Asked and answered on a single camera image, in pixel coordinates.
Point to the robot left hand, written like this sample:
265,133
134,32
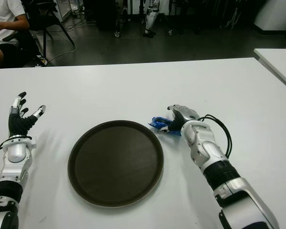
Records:
17,125

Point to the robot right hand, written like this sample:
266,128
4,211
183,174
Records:
184,114

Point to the blue Oreo packet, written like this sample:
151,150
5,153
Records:
157,122

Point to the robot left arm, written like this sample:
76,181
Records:
15,152

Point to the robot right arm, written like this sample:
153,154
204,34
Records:
197,136

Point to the black wheeled stand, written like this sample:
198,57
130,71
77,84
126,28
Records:
170,31

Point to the round brown tray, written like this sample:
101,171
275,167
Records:
115,164

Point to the white humanoid robot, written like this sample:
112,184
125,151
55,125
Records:
150,17

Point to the seated person white shirt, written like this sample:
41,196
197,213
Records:
2,19

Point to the white side table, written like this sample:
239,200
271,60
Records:
278,62

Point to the black chair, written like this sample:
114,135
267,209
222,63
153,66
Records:
45,16

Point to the black equipment cart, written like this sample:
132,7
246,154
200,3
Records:
107,14

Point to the white cabinet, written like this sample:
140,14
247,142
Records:
274,14

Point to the folded silver frame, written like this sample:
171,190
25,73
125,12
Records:
232,19

